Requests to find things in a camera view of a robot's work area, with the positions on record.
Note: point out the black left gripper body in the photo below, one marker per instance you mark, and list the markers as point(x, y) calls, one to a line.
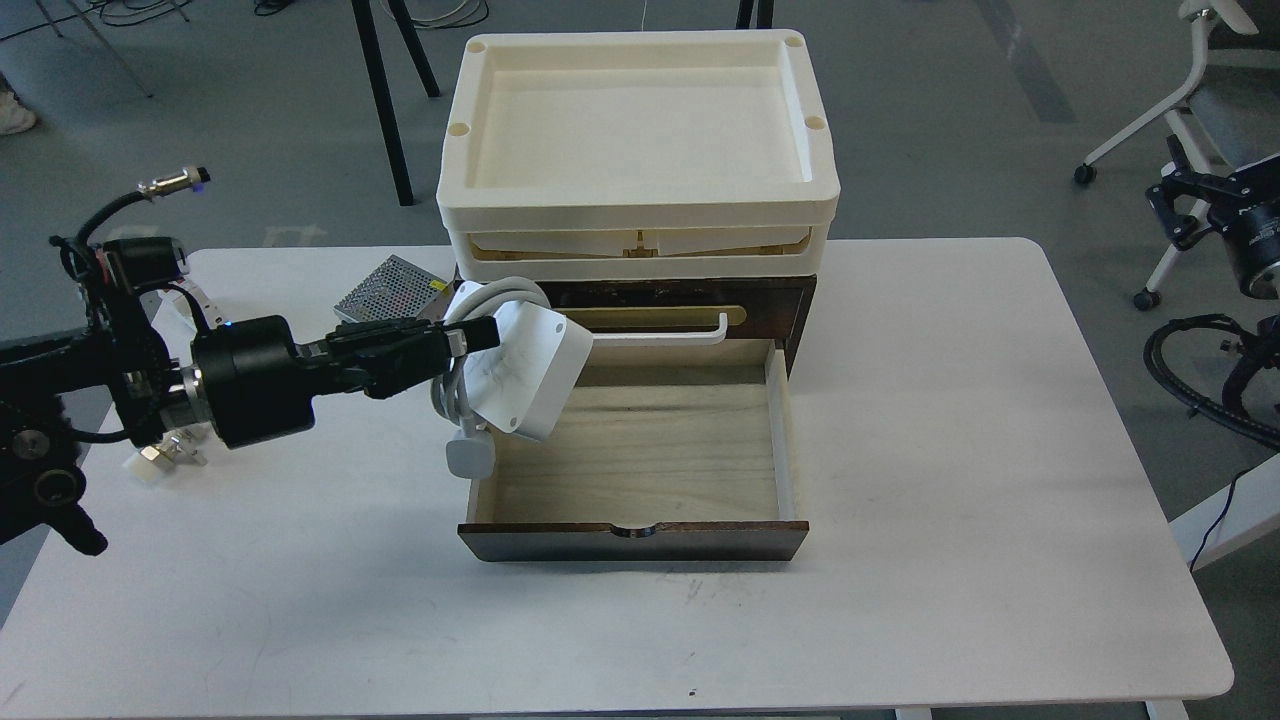
point(255, 383)

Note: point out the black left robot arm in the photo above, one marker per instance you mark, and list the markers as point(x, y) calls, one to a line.
point(115, 379)

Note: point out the metal mesh power supply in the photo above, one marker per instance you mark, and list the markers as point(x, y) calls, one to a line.
point(396, 289)

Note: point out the metal fitting white caps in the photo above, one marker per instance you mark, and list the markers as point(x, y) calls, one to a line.
point(182, 447)

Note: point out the white charger with cable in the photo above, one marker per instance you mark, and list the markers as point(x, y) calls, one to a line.
point(518, 387)

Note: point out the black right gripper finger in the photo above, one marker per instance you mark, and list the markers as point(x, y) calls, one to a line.
point(1183, 231)
point(1185, 181)

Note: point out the dark wooden cabinet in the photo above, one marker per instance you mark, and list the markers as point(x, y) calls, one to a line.
point(757, 308)

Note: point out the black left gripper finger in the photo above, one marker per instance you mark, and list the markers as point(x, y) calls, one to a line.
point(385, 374)
point(421, 339)

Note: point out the open wooden drawer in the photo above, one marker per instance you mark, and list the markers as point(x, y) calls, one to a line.
point(662, 453)

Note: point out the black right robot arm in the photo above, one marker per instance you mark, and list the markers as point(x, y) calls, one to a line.
point(1254, 351)

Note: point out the white drawer handle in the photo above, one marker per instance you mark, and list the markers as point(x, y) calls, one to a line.
point(665, 339)

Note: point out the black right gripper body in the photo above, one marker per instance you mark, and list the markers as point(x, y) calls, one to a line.
point(1249, 225)

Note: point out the cream plastic stacked tray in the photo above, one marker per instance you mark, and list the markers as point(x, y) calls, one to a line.
point(638, 156)

